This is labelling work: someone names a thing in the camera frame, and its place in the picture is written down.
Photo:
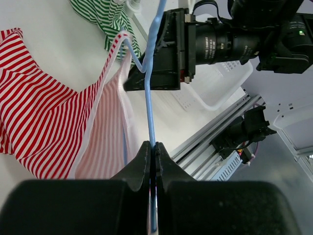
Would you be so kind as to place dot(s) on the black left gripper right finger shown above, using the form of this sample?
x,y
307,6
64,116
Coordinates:
x,y
272,197

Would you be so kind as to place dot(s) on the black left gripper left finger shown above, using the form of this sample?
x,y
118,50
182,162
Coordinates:
x,y
116,206

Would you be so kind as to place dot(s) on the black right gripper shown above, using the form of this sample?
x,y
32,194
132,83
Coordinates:
x,y
209,42

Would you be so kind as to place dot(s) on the blue wire hanger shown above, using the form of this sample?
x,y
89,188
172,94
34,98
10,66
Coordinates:
x,y
146,68

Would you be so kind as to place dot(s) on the red striped tank top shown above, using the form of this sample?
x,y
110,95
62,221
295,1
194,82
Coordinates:
x,y
58,133

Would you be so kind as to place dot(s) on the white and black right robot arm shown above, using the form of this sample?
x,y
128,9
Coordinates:
x,y
271,30

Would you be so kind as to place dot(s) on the green striped tank top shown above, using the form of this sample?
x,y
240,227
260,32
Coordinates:
x,y
110,16

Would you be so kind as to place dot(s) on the white plastic basket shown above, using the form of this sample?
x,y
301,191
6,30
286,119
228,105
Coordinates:
x,y
211,88

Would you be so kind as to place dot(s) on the white and silver clothes rack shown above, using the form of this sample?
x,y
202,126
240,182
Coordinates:
x,y
133,9

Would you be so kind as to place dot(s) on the aluminium mounting rail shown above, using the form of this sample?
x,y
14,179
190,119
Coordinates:
x,y
197,156

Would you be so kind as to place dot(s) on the white slotted cable duct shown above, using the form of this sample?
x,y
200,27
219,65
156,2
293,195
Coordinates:
x,y
229,166

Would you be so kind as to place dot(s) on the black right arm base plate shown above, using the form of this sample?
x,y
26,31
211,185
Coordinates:
x,y
230,140

